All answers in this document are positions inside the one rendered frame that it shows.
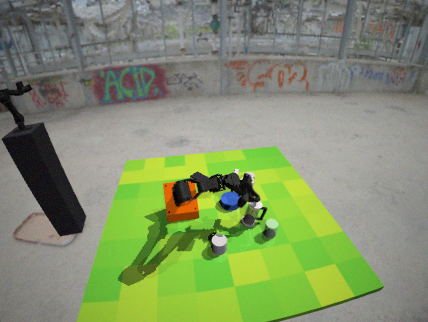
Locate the blue short cylinder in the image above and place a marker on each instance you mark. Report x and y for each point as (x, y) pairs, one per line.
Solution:
(229, 201)

